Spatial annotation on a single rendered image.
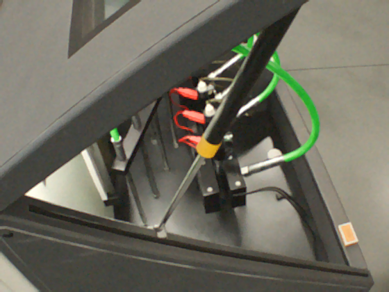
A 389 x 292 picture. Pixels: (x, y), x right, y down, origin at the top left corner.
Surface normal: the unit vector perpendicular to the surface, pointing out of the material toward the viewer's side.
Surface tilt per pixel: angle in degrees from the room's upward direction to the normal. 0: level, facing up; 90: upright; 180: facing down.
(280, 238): 0
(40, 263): 90
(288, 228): 0
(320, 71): 0
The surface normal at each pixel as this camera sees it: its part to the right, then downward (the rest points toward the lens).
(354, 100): -0.10, -0.64
